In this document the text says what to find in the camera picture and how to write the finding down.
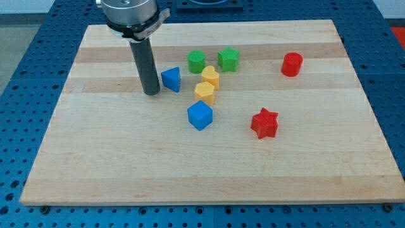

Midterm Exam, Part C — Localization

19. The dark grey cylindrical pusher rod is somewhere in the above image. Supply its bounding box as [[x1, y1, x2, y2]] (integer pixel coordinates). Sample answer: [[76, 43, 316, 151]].
[[130, 38, 160, 96]]

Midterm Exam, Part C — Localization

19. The blue triangle block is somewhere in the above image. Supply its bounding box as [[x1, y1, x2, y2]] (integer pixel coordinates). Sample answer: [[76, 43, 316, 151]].
[[161, 67, 181, 92]]

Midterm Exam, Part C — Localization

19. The yellow heart block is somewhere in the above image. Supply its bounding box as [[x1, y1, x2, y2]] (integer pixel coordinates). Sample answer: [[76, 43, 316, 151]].
[[201, 65, 220, 90]]

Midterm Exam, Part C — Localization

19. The green cylinder block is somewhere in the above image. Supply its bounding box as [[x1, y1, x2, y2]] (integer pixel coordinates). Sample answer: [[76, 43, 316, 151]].
[[187, 49, 205, 73]]

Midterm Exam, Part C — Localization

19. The yellow hexagon block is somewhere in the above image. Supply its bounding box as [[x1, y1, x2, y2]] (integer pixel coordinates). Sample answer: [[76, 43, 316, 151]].
[[194, 82, 215, 106]]

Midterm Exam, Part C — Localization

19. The blue cube block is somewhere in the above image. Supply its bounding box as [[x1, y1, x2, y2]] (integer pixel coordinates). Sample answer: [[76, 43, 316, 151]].
[[187, 101, 213, 131]]

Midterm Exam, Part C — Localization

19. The green star block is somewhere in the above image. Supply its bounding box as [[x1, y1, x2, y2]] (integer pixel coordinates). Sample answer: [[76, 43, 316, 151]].
[[218, 47, 240, 72]]

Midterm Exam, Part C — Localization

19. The light wooden board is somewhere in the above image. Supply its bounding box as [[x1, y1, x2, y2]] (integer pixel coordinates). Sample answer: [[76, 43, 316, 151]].
[[20, 20, 404, 206]]

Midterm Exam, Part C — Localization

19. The red star block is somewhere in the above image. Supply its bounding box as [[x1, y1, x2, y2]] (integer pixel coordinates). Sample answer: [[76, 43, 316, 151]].
[[251, 108, 278, 139]]

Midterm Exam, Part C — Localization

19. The red cylinder block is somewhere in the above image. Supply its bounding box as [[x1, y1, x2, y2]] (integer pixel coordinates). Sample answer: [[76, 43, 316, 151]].
[[281, 52, 303, 77]]

